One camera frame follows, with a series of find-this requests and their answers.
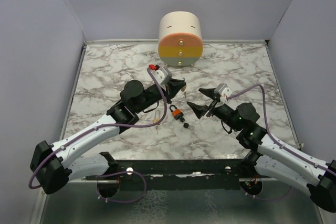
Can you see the black-headed keys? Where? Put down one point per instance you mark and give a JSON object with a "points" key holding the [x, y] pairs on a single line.
{"points": [[185, 124]]}

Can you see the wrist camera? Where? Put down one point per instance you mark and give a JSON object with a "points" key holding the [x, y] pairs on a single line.
{"points": [[162, 75], [222, 92]]}

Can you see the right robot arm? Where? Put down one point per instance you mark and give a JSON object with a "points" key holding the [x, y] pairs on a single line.
{"points": [[270, 156]]}

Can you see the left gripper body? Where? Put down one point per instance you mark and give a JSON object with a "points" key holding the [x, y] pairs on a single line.
{"points": [[168, 91]]}

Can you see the orange black padlock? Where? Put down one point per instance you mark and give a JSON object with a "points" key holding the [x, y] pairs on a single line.
{"points": [[176, 113]]}

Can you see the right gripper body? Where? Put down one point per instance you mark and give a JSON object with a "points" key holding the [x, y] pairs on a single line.
{"points": [[214, 105]]}

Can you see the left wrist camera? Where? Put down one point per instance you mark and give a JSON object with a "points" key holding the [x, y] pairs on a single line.
{"points": [[162, 75]]}

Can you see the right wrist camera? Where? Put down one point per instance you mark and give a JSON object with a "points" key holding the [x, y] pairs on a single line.
{"points": [[222, 92]]}

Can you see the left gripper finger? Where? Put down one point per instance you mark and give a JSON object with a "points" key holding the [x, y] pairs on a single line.
{"points": [[173, 92], [177, 83]]}

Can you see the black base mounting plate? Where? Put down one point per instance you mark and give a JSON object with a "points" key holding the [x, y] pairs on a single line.
{"points": [[190, 174]]}

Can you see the small brass padlock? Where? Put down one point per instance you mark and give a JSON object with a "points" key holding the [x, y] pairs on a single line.
{"points": [[183, 89]]}

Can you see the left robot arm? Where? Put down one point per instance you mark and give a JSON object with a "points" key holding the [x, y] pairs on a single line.
{"points": [[51, 163]]}

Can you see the round three-drawer storage box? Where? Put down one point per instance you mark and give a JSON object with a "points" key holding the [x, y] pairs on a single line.
{"points": [[180, 39]]}

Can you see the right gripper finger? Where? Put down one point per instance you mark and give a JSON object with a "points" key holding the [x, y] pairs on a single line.
{"points": [[208, 92], [200, 110]]}

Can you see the long-shackle brass padlock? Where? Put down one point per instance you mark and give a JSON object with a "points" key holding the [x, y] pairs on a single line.
{"points": [[157, 117]]}

